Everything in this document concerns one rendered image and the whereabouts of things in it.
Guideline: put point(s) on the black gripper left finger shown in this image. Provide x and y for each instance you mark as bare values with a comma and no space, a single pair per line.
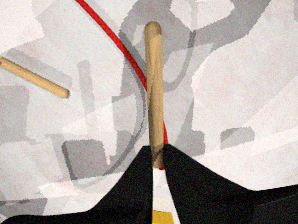
130,201

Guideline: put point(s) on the red string with wooden stick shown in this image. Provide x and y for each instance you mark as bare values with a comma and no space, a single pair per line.
153,82

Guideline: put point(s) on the thin wooden stick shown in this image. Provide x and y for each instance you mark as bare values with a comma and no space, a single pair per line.
34,78

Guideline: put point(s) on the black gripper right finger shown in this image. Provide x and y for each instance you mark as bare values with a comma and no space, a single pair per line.
201,196

